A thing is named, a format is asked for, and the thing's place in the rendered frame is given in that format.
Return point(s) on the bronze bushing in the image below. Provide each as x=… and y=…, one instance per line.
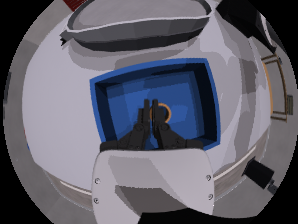
x=168, y=112

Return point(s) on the blue shallow tray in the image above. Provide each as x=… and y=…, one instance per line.
x=186, y=85

